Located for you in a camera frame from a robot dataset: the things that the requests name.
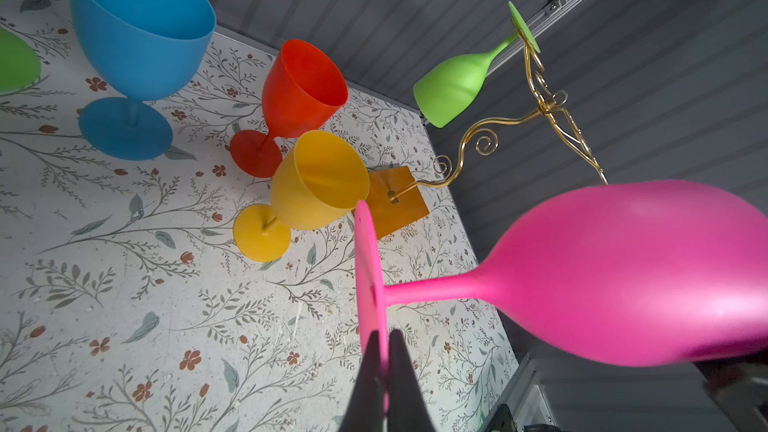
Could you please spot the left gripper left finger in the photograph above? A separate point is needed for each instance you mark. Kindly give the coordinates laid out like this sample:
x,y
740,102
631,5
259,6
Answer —
x,y
365,411

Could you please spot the blue wine glass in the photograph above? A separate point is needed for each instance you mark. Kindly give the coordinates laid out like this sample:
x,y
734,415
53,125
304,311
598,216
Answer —
x,y
146,50

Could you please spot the yellow wine glass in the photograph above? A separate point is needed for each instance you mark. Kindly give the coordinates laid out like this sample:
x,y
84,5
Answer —
x,y
320,180

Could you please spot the green wine glass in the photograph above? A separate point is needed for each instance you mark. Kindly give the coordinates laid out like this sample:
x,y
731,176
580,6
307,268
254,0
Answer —
x,y
452,86
20,65

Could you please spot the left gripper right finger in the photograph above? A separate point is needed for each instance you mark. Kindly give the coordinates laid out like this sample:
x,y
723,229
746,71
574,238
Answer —
x,y
407,408

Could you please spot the floral table mat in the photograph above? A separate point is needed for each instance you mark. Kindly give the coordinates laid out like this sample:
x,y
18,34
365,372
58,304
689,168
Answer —
x,y
125,303

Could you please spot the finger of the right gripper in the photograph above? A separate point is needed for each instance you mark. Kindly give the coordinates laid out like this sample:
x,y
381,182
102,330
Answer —
x,y
738,387

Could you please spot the gold rack with orange base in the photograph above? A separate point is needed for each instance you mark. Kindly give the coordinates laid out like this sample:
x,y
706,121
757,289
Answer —
x,y
395,200

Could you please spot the red wine glass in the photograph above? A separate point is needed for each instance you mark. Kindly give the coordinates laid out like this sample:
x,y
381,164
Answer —
x,y
303,89

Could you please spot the pink wine glass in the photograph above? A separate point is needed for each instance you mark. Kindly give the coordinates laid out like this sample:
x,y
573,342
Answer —
x,y
637,274

